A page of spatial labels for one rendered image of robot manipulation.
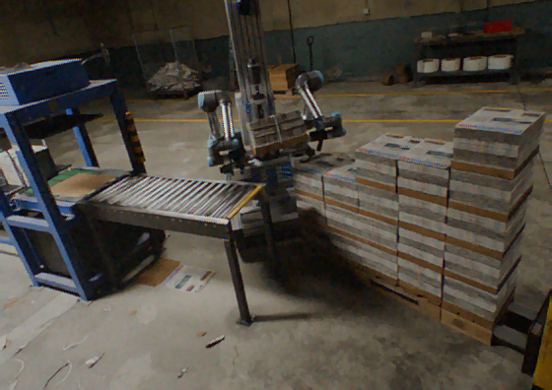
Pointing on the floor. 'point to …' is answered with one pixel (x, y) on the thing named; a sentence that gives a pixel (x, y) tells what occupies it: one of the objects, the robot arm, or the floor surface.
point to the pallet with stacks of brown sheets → (284, 78)
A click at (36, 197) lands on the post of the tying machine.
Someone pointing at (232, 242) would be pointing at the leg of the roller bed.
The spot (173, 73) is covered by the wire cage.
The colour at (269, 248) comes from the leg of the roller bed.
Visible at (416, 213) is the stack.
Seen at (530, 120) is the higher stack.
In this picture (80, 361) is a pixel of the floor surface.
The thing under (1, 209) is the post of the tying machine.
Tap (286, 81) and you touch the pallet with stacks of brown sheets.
